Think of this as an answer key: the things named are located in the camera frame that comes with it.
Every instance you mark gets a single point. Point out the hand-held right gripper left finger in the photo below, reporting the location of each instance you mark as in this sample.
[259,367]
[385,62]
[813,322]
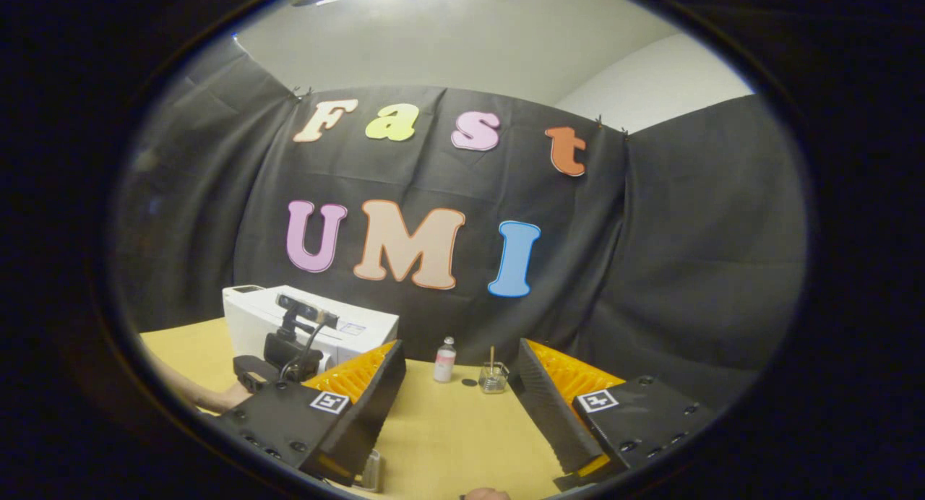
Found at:
[372,406]

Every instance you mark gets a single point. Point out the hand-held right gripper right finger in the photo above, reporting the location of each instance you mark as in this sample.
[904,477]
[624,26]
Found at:
[553,413]

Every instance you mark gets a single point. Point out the white microwave oven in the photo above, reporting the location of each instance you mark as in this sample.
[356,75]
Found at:
[361,330]

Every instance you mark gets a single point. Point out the white plastic tray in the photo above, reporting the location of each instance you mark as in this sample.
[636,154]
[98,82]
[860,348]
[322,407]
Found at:
[371,471]

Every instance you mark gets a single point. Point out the glass jar with stick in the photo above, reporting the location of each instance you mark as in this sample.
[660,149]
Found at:
[493,378]

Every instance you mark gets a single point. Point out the small pink label bottle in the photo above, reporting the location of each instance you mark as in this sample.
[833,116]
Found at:
[444,363]

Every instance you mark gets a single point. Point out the black backdrop cloth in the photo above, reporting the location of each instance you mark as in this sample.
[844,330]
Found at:
[686,254]

